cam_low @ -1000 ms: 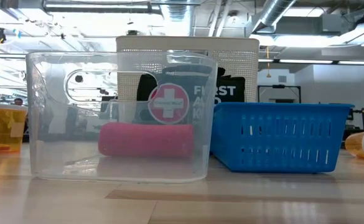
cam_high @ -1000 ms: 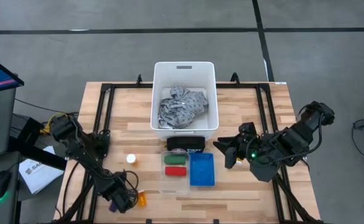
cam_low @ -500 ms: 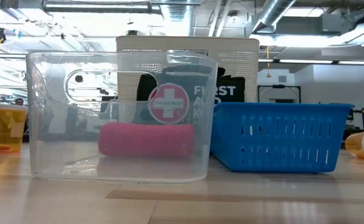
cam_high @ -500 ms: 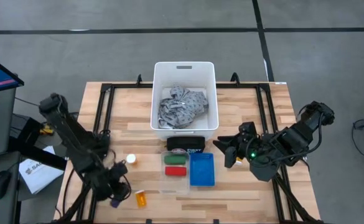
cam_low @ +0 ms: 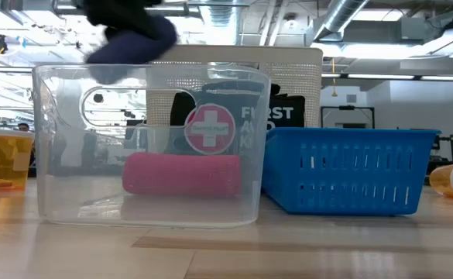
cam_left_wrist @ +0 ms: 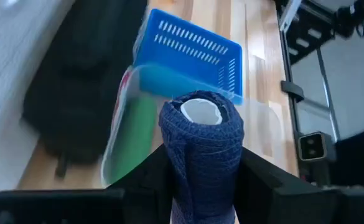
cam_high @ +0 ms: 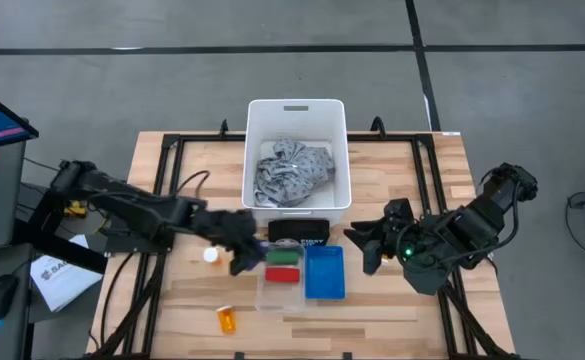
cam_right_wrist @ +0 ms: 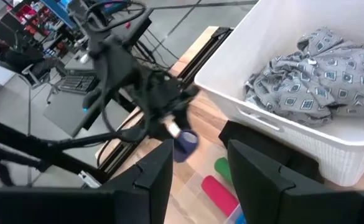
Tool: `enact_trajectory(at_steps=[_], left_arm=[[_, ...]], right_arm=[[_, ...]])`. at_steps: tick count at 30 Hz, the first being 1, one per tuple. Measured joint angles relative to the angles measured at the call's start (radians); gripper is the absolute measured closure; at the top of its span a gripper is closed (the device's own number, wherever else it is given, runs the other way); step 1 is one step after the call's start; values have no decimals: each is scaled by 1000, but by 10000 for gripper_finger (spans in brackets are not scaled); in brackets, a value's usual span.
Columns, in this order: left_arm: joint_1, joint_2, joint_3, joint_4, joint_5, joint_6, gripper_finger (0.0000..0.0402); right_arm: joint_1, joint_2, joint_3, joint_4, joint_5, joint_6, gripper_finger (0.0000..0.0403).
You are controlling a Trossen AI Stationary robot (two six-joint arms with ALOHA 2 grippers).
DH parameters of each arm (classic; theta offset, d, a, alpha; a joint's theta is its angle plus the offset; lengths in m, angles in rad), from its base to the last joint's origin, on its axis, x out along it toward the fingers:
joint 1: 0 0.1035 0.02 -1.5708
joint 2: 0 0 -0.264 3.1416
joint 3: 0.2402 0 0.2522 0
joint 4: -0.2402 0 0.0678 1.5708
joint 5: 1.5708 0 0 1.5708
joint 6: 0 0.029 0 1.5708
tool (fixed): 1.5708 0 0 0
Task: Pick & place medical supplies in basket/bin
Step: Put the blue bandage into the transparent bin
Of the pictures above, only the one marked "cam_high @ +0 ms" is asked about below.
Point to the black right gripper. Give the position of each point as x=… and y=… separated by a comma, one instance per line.
x=389, y=235

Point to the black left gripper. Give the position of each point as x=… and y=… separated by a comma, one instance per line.
x=229, y=227

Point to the green bandage roll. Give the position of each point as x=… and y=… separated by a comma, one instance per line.
x=283, y=257

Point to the red bandage roll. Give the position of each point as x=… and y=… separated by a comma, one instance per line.
x=282, y=275

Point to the grey patterned cloth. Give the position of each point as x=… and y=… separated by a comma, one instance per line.
x=292, y=175

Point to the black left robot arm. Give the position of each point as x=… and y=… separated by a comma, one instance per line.
x=137, y=207

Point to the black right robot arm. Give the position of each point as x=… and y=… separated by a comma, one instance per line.
x=472, y=225

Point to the white plastic bin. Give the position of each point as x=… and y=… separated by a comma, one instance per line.
x=297, y=120

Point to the black first aid pouch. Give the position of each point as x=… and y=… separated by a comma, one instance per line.
x=292, y=231

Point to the clear plastic container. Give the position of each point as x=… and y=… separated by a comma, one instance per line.
x=279, y=297

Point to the blue plastic tray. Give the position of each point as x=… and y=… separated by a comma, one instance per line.
x=325, y=272

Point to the white table sticker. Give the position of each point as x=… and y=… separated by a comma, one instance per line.
x=450, y=133

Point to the yellow connector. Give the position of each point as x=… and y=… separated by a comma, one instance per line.
x=75, y=209

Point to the black desk support bar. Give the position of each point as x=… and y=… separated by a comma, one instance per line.
x=62, y=248

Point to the white printed paper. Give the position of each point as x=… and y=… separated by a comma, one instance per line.
x=62, y=275

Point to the dark grey side desk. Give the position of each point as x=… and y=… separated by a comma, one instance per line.
x=19, y=342

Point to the black metal frame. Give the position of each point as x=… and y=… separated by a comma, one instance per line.
x=202, y=138

